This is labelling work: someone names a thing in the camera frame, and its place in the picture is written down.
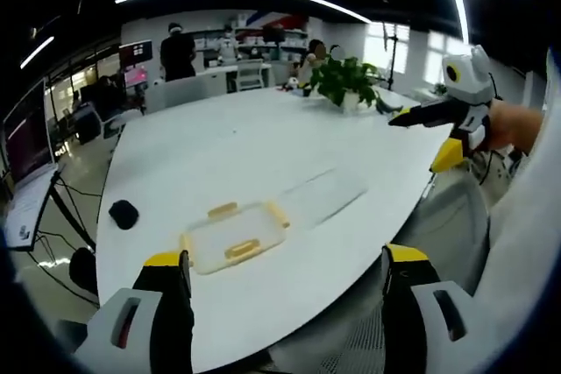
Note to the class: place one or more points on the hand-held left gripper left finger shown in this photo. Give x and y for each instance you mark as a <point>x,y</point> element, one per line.
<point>144,330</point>

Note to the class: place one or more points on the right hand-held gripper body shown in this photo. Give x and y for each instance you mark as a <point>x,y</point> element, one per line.
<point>469,80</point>

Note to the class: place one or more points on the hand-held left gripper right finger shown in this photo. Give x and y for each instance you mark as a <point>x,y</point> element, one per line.
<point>421,321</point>

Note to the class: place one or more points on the person's right hand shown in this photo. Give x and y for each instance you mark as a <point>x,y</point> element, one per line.
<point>515,126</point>

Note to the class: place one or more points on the black tripod stand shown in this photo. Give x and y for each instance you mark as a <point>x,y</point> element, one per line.
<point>393,56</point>

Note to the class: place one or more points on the black round stool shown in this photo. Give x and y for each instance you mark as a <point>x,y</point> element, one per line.
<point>84,271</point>

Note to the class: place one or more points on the white mesh office chair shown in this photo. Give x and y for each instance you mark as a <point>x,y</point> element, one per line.
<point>333,339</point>

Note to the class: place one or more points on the potted green plant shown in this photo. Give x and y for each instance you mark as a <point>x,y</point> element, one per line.
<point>346,80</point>

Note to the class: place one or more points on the clear lid with yellow clasps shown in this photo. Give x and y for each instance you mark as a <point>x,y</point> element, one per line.
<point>236,238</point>

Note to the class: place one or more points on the clear plastic container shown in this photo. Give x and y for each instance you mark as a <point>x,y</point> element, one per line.
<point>324,196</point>

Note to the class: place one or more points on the small white toy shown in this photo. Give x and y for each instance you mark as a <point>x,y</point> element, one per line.
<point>293,84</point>

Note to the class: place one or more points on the white board on stand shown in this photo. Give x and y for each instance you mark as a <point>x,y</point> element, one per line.
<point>26,212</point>

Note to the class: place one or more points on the white storage shelves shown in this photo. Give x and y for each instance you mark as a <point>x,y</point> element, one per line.
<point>280,41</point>

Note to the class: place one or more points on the large dark monitor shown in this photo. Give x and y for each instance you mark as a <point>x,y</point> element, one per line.
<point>28,137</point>

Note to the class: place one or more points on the short ceiling light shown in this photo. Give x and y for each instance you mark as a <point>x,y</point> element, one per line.
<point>37,52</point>

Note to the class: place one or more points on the wall screen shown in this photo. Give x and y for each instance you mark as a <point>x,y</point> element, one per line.
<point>137,53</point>

